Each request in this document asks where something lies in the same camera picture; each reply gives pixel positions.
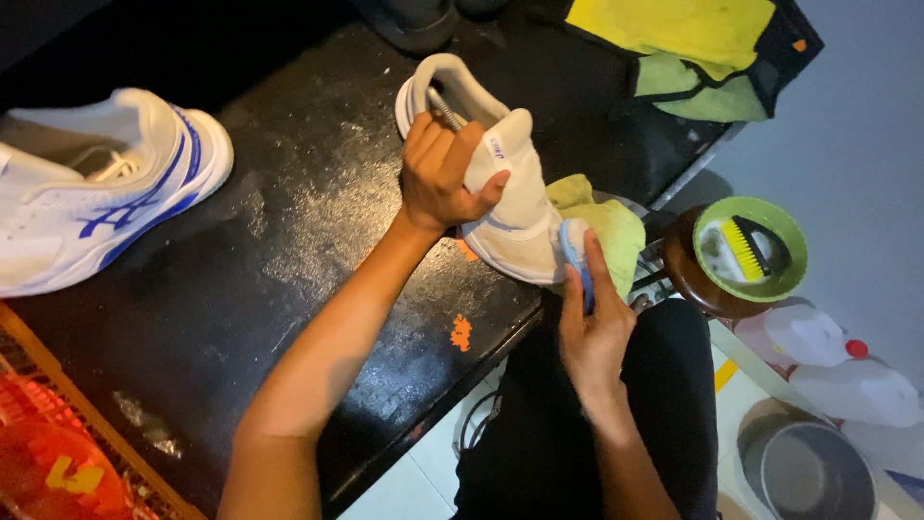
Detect grey metal pot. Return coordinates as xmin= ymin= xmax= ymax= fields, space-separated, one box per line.
xmin=738 ymin=397 xmax=878 ymax=520

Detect person's left hand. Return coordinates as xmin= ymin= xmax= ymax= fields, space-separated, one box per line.
xmin=399 ymin=110 xmax=512 ymax=235

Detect white sneaker with blue stripes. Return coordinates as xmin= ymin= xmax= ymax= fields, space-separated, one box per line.
xmin=0 ymin=88 xmax=235 ymax=299

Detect green plastic bowl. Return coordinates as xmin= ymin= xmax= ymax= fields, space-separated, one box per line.
xmin=692 ymin=196 xmax=809 ymax=303

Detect white plastic jug red cap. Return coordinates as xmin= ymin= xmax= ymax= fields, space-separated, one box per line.
xmin=788 ymin=339 xmax=924 ymax=429

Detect person's black trousers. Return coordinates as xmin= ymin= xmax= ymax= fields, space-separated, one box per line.
xmin=451 ymin=298 xmax=721 ymax=520

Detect blue cleaning brush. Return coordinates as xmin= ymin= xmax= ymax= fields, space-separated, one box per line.
xmin=559 ymin=218 xmax=597 ymax=316

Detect yellow-green microfiber cloth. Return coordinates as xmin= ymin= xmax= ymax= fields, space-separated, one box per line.
xmin=545 ymin=174 xmax=647 ymax=299

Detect orange wire cage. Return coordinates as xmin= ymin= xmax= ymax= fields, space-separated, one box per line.
xmin=0 ymin=302 xmax=206 ymax=520

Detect white sneaker without laces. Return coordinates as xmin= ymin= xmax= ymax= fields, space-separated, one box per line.
xmin=395 ymin=53 xmax=578 ymax=286

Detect person's right hand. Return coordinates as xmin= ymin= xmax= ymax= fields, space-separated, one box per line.
xmin=559 ymin=230 xmax=639 ymax=413

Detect brown round wooden stool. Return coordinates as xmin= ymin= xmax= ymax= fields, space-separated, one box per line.
xmin=662 ymin=206 xmax=777 ymax=320

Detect dark round object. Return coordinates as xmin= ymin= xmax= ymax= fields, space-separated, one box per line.
xmin=354 ymin=0 xmax=510 ymax=53

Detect yellow and green cloth pile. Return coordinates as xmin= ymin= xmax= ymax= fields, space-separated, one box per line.
xmin=563 ymin=0 xmax=825 ymax=124

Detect yellow bristle black brush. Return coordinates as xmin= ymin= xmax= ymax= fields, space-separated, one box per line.
xmin=720 ymin=215 xmax=793 ymax=283

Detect metal spring shoe tree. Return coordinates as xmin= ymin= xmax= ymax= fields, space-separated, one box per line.
xmin=426 ymin=87 xmax=466 ymax=133

